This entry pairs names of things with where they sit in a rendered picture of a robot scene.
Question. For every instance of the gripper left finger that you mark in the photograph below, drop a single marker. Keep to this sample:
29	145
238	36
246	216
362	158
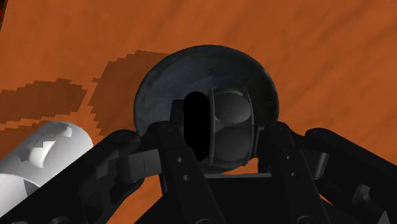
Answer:
177	163

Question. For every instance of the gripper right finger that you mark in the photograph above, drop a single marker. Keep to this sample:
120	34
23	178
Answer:
288	161

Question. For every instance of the dark grey round bowl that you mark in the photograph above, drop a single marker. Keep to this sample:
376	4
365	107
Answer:
192	71

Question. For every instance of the white cylindrical mug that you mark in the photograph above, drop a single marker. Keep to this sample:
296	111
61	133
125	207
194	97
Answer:
65	145

